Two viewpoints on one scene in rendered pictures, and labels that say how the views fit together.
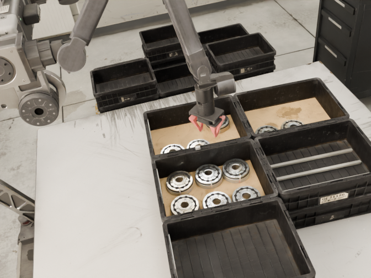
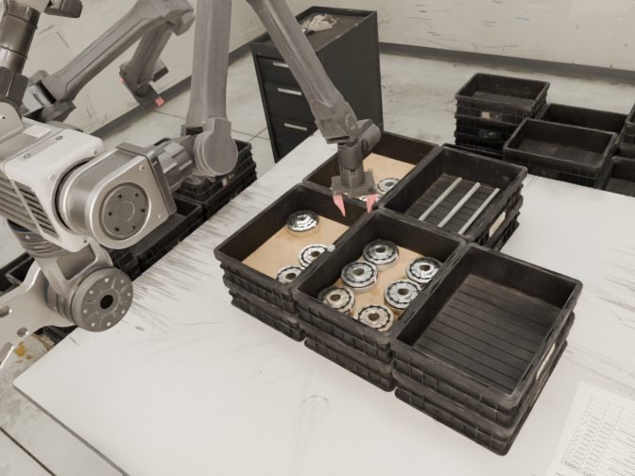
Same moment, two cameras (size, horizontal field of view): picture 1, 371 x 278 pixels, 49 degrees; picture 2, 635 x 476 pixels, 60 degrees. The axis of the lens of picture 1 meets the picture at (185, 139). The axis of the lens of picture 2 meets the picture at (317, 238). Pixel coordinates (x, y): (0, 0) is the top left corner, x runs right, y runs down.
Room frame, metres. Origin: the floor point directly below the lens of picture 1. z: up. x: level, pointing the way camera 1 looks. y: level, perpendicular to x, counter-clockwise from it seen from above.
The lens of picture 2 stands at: (0.29, 0.72, 1.91)
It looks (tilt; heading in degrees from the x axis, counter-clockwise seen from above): 39 degrees down; 320
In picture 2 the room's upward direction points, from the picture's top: 10 degrees counter-clockwise
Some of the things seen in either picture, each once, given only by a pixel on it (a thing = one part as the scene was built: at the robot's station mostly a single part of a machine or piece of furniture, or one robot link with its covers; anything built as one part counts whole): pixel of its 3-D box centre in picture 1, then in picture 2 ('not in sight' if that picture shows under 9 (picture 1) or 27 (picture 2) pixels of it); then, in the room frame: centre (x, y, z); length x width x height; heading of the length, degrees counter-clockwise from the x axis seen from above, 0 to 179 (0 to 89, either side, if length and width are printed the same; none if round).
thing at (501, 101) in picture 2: not in sight; (498, 127); (1.56, -1.75, 0.37); 0.40 x 0.30 x 0.45; 9
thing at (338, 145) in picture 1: (317, 165); (453, 204); (1.03, -0.47, 0.87); 0.40 x 0.30 x 0.11; 95
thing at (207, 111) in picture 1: (205, 106); (351, 175); (1.07, -0.08, 1.18); 0.10 x 0.07 x 0.07; 48
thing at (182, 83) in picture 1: (186, 95); (161, 248); (2.36, -0.05, 0.31); 0.40 x 0.30 x 0.34; 99
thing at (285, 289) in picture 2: (194, 126); (295, 232); (1.29, -0.04, 0.92); 0.40 x 0.30 x 0.02; 95
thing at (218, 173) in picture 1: (208, 174); (359, 273); (1.07, -0.07, 0.86); 0.10 x 0.10 x 0.01
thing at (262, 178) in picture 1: (212, 187); (381, 281); (1.00, -0.07, 0.87); 0.40 x 0.30 x 0.11; 95
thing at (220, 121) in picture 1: (211, 124); (362, 196); (1.06, -0.10, 1.11); 0.07 x 0.07 x 0.09; 48
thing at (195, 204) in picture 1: (184, 206); (373, 318); (0.94, 0.04, 0.86); 0.10 x 0.10 x 0.01
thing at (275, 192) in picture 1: (211, 177); (380, 268); (1.00, -0.07, 0.92); 0.40 x 0.30 x 0.02; 95
